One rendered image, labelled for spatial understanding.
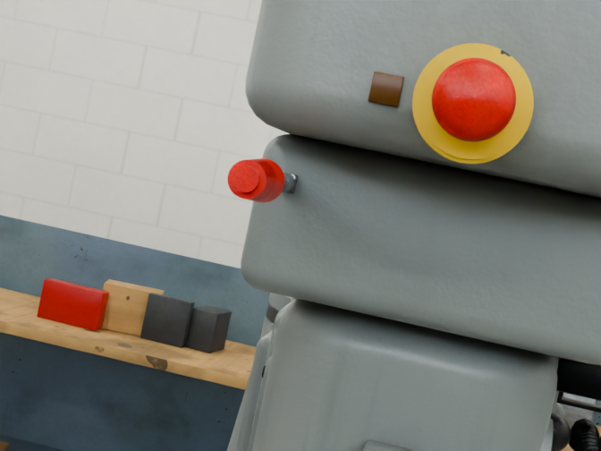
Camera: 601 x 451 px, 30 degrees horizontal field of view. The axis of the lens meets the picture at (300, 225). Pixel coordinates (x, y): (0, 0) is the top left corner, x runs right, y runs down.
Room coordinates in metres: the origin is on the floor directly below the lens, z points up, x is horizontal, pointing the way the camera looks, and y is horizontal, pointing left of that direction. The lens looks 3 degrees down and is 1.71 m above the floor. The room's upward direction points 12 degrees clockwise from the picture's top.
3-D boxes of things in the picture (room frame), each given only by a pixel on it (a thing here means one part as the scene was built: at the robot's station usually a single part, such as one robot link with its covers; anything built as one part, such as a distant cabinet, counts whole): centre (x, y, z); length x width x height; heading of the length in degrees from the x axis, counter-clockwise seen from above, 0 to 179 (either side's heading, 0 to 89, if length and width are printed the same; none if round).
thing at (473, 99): (0.55, -0.07, 1.76); 0.04 x 0.03 x 0.04; 83
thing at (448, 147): (0.57, -0.07, 1.76); 0.06 x 0.02 x 0.06; 83
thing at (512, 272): (0.84, -0.11, 1.68); 0.34 x 0.24 x 0.10; 173
